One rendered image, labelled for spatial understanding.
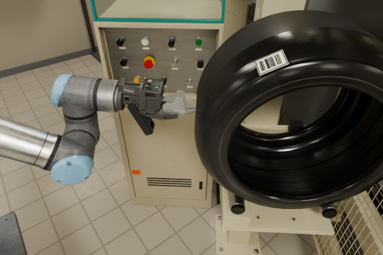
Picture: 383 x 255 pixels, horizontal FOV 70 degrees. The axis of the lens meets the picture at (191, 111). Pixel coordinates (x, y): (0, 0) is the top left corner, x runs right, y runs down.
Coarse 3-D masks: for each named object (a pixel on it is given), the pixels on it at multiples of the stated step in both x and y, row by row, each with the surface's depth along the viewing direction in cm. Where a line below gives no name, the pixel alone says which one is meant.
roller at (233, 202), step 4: (232, 196) 87; (236, 196) 86; (232, 200) 86; (236, 200) 85; (240, 200) 85; (244, 200) 87; (232, 204) 85; (236, 204) 84; (240, 204) 84; (244, 204) 85; (232, 208) 85; (236, 208) 84; (240, 208) 84; (244, 208) 84; (236, 212) 85; (240, 212) 85
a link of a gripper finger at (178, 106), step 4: (176, 100) 72; (180, 100) 72; (164, 104) 73; (168, 104) 73; (172, 104) 72; (176, 104) 72; (180, 104) 72; (184, 104) 73; (164, 108) 73; (168, 108) 73; (172, 108) 73; (176, 108) 73; (180, 108) 73; (184, 108) 73; (168, 112) 73; (172, 112) 73; (176, 112) 73; (180, 112) 74; (184, 112) 74; (188, 112) 74; (192, 112) 75; (180, 116) 74
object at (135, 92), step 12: (120, 84) 70; (132, 84) 72; (144, 84) 72; (156, 84) 72; (120, 96) 71; (132, 96) 73; (144, 96) 70; (156, 96) 70; (120, 108) 73; (144, 108) 72; (156, 108) 73
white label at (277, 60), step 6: (276, 54) 56; (282, 54) 55; (258, 60) 57; (264, 60) 56; (270, 60) 56; (276, 60) 55; (282, 60) 54; (258, 66) 57; (264, 66) 56; (270, 66) 55; (276, 66) 55; (282, 66) 54; (258, 72) 56; (264, 72) 55
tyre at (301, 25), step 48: (240, 48) 65; (288, 48) 56; (336, 48) 54; (240, 96) 59; (240, 144) 101; (288, 144) 101; (336, 144) 94; (240, 192) 78; (288, 192) 89; (336, 192) 76
